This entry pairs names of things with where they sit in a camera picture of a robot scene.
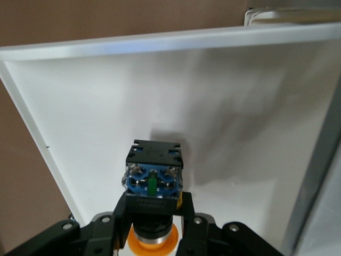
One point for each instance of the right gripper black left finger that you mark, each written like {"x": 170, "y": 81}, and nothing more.
{"x": 120, "y": 221}

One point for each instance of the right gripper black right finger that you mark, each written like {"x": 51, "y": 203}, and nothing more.
{"x": 189, "y": 221}

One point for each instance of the yellow push button switch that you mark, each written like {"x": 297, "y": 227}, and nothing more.
{"x": 154, "y": 152}

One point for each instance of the white plastic drawer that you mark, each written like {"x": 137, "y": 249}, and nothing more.
{"x": 106, "y": 120}

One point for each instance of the white drawer cabinet housing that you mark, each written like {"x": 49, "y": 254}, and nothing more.
{"x": 314, "y": 173}

